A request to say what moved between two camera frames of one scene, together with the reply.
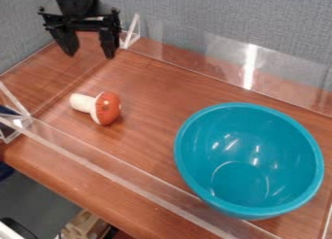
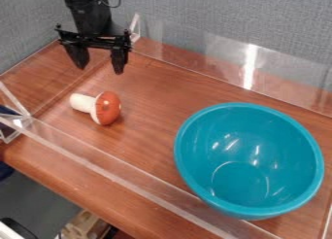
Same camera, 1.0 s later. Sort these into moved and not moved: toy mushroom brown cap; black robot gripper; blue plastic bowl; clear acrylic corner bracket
Moved: black robot gripper
Not moved: toy mushroom brown cap; clear acrylic corner bracket; blue plastic bowl
